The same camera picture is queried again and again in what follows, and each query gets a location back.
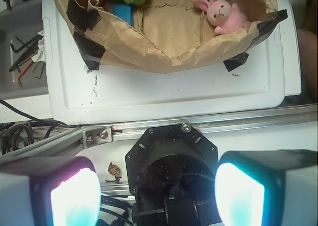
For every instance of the black hex key set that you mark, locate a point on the black hex key set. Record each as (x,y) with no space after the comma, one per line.
(21,54)

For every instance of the pink plush bunny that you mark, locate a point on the pink plush bunny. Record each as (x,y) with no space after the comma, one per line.
(224,17)

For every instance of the orange handled hex key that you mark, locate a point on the orange handled hex key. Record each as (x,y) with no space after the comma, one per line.
(22,73)

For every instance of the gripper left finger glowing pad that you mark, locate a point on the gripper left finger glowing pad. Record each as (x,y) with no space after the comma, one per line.
(48,191)

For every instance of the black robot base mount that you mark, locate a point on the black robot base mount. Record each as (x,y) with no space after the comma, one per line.
(171,173)

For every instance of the blue block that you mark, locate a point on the blue block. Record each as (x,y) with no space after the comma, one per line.
(123,12)

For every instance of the brown paper bag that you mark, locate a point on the brown paper bag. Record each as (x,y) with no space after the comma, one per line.
(166,35)

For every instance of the aluminium extrusion rail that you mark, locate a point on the aluminium extrusion rail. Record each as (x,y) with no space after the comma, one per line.
(16,139)

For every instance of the crumpled white paper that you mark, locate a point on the crumpled white paper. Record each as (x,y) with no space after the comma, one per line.
(40,56)

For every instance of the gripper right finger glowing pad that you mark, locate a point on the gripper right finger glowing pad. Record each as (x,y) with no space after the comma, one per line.
(268,188)

